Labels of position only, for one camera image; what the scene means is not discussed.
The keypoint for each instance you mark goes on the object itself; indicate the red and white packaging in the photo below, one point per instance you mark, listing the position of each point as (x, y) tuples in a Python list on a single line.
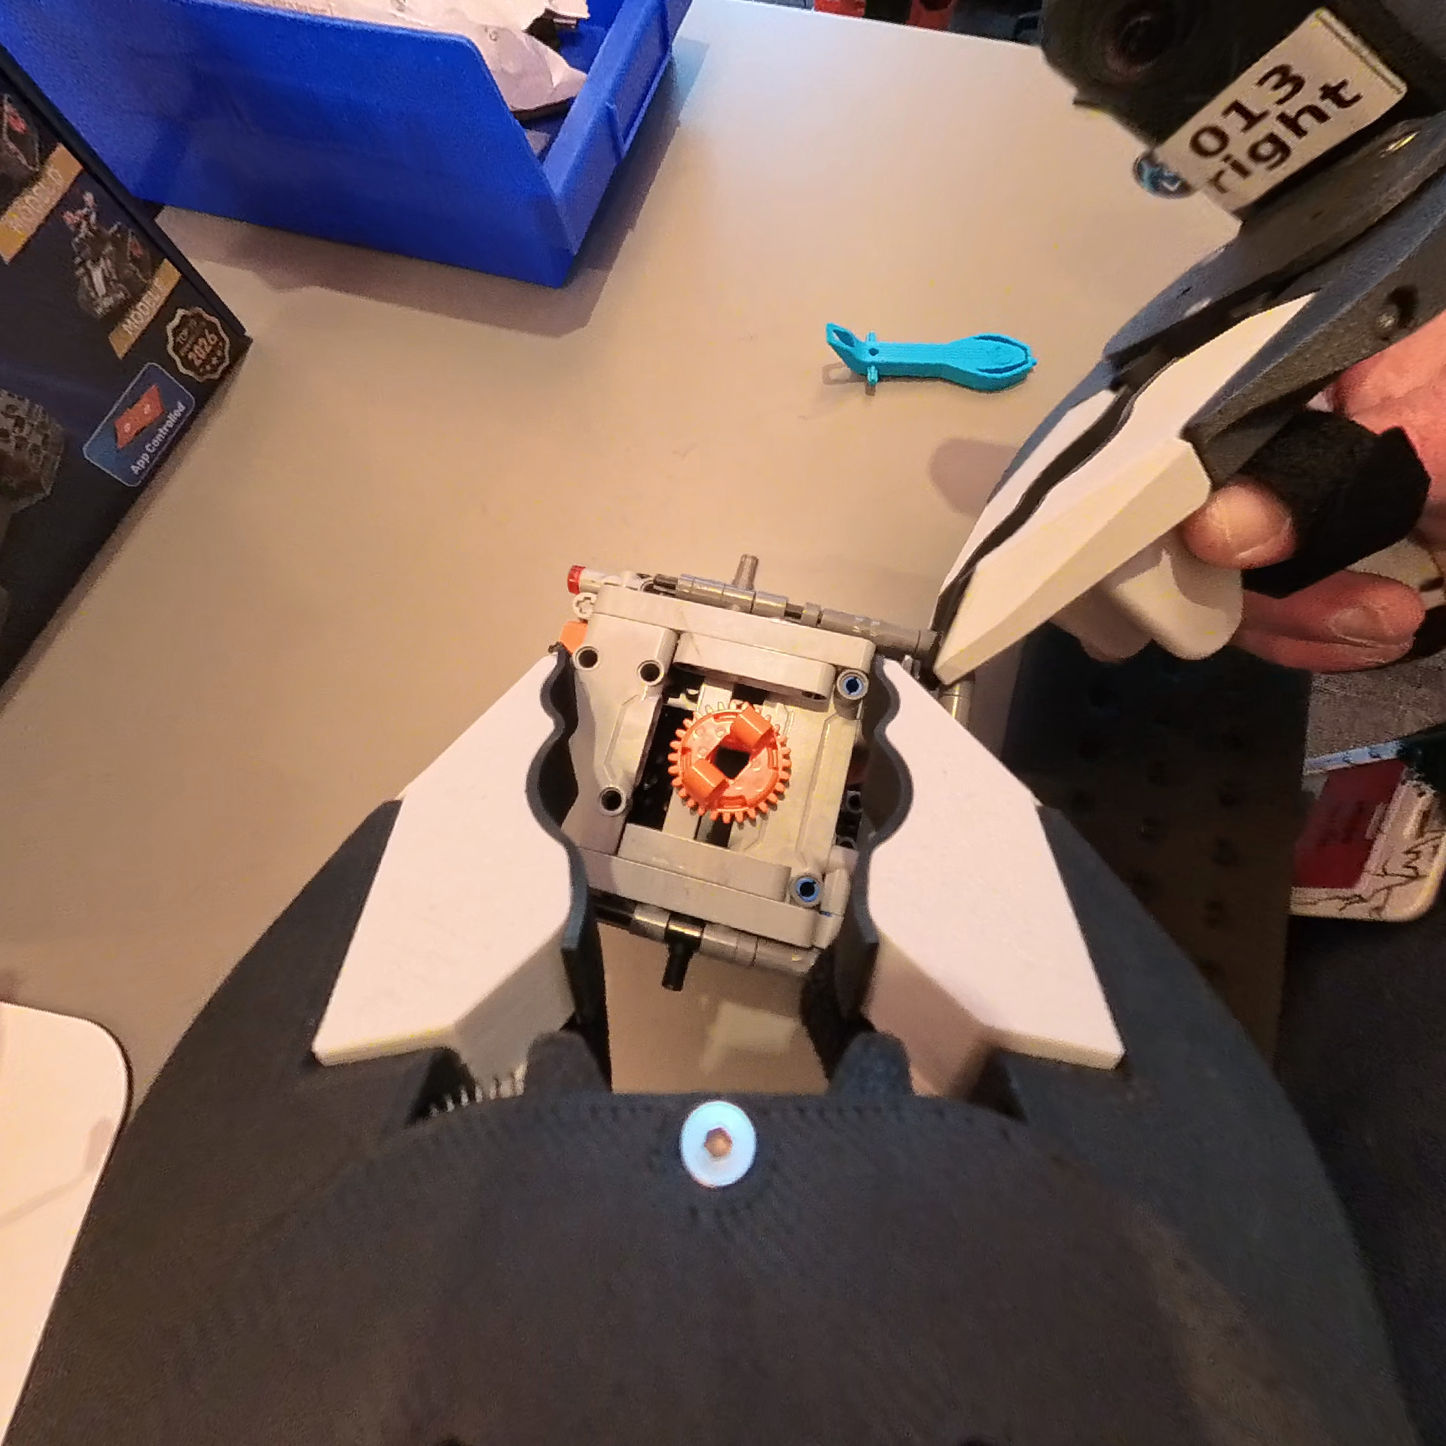
[(1356, 836)]

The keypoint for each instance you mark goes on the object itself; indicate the person's right hand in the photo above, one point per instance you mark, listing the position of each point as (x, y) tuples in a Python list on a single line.
[(1333, 615)]

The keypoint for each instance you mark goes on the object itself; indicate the grey bent rod assembly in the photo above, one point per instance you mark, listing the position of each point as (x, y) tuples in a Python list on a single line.
[(869, 627)]

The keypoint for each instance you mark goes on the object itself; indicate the dark blue robot kit box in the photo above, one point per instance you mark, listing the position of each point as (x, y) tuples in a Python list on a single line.
[(91, 395)]

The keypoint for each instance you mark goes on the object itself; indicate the blue plastic bin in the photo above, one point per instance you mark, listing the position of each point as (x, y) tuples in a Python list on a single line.
[(338, 146)]

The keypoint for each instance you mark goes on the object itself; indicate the teal brick separator tool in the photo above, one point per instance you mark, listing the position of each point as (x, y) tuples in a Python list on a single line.
[(971, 360)]

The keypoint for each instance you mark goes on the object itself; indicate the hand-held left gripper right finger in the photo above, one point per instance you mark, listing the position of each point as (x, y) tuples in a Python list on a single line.
[(994, 903)]

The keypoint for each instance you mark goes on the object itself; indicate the grey brick robot model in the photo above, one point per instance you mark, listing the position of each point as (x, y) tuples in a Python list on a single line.
[(622, 723)]

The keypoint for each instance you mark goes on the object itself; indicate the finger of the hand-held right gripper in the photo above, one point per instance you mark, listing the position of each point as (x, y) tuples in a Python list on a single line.
[(1084, 531), (1017, 473)]

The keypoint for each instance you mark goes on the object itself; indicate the crumpled clear plastic bags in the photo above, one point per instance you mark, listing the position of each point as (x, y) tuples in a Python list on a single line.
[(520, 67)]

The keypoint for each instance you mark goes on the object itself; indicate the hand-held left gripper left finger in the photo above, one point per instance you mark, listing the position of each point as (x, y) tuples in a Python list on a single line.
[(463, 903)]

